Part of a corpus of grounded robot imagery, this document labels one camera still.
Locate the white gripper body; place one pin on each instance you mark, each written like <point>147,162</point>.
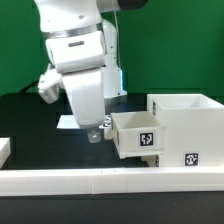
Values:
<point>85,93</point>

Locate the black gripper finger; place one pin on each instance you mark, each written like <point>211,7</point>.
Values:
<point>94,136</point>

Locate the white drawer box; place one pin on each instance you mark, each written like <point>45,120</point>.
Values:
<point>137,134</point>
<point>152,160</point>

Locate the white drawer cabinet frame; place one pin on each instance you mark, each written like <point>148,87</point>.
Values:
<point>194,129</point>

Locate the white front drawer box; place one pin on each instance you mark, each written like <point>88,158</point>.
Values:
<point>152,160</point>

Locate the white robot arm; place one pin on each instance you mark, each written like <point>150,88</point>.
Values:
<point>82,52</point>

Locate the fiducial marker sheet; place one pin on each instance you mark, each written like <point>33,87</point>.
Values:
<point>70,122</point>

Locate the white left fence block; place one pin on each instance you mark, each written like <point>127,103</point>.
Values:
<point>5,150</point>

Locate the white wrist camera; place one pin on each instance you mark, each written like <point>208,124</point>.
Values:
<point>49,85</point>

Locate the white front fence rail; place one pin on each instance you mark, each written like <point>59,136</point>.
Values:
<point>114,180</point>

